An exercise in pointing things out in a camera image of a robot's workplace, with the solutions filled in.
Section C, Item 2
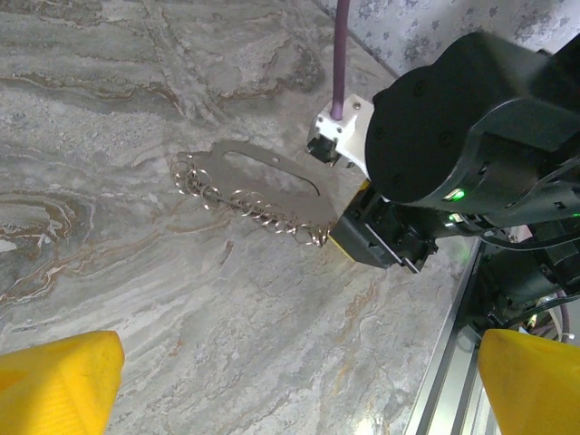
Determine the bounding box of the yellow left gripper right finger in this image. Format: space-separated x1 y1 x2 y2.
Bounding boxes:
478 327 580 435

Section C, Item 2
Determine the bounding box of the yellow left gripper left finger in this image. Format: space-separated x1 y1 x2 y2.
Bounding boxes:
0 330 126 435

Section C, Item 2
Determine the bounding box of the silver carabiner with key rings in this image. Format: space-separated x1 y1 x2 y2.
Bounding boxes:
173 139 340 249

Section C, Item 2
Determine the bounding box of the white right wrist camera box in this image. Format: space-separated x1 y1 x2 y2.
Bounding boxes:
306 93 377 169

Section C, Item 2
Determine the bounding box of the long aluminium frame rail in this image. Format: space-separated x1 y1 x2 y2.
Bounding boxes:
401 235 502 435

